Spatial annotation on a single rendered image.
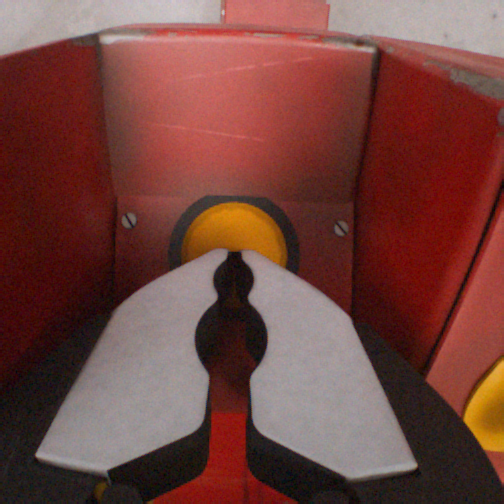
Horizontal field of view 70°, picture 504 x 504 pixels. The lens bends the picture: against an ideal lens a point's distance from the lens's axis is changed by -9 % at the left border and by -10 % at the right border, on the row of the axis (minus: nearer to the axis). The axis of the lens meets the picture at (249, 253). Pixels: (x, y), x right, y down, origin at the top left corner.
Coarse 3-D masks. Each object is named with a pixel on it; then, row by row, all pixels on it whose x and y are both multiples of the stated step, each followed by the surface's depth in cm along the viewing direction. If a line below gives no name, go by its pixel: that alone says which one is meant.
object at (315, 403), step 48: (240, 288) 12; (288, 288) 10; (288, 336) 9; (336, 336) 9; (288, 384) 7; (336, 384) 7; (288, 432) 6; (336, 432) 6; (384, 432) 6; (288, 480) 7; (336, 480) 6
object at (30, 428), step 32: (96, 320) 9; (64, 352) 8; (32, 384) 7; (64, 384) 7; (0, 416) 6; (32, 416) 6; (0, 448) 6; (32, 448) 6; (0, 480) 5; (32, 480) 5; (64, 480) 5; (96, 480) 5
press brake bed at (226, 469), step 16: (224, 416) 31; (240, 416) 31; (224, 432) 30; (240, 432) 30; (224, 448) 29; (240, 448) 29; (208, 464) 27; (224, 464) 27; (240, 464) 28; (192, 480) 26; (208, 480) 26; (224, 480) 26; (240, 480) 26; (256, 480) 27; (160, 496) 25; (176, 496) 25; (192, 496) 25; (208, 496) 25; (224, 496) 25; (240, 496) 25; (256, 496) 26; (272, 496) 26
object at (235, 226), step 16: (224, 208) 14; (240, 208) 14; (256, 208) 14; (192, 224) 14; (208, 224) 14; (224, 224) 14; (240, 224) 14; (256, 224) 14; (272, 224) 14; (192, 240) 14; (208, 240) 14; (224, 240) 14; (240, 240) 14; (256, 240) 14; (272, 240) 14; (192, 256) 14; (272, 256) 14; (224, 304) 14; (240, 304) 14
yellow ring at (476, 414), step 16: (496, 368) 8; (480, 384) 9; (496, 384) 9; (480, 400) 9; (496, 400) 9; (464, 416) 10; (480, 416) 10; (496, 416) 10; (480, 432) 10; (496, 432) 10; (496, 448) 11
